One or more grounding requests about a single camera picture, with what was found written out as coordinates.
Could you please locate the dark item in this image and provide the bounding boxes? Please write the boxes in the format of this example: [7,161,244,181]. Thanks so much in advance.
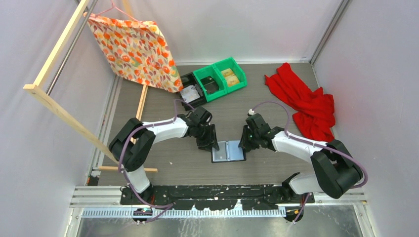
[201,76,219,94]

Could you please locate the green bin with dark item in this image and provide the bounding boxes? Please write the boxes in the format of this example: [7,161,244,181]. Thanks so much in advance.
[193,65,227,102]

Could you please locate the black leather card holder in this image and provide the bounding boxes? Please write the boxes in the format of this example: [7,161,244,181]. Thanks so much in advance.
[211,140,246,163]

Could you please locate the wooden rack frame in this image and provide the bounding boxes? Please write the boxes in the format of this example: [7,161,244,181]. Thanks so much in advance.
[23,0,159,173]

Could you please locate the pink hanger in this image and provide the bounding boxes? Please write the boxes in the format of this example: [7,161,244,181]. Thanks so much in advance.
[95,0,139,22]

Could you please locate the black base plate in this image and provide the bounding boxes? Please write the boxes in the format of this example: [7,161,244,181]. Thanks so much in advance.
[120,184,316,212]

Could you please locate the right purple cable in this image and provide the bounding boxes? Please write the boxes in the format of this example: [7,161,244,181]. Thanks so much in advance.
[250,100,369,224]

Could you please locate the yellow packets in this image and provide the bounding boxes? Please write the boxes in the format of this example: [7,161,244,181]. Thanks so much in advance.
[221,68,240,87]

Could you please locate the red cloth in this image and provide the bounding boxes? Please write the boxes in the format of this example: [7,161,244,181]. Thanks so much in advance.
[264,63,335,142]

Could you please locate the black tray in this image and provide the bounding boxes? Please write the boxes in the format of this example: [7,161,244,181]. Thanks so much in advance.
[178,73,207,108]

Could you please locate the white cards in tray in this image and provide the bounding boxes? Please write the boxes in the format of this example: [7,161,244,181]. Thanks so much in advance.
[180,85,201,103]

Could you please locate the green bin with yellow packets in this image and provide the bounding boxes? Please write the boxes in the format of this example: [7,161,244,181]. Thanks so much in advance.
[214,57,248,93]

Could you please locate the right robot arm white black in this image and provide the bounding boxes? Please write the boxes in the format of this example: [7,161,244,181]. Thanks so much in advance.
[239,114,366,203]

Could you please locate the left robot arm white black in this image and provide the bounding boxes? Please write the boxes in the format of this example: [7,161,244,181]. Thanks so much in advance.
[108,107,219,204]

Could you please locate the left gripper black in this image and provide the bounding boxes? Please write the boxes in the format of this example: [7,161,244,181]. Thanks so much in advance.
[194,123,219,152]

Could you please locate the floral fabric bag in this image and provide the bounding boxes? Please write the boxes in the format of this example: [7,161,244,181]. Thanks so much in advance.
[87,14,183,93]

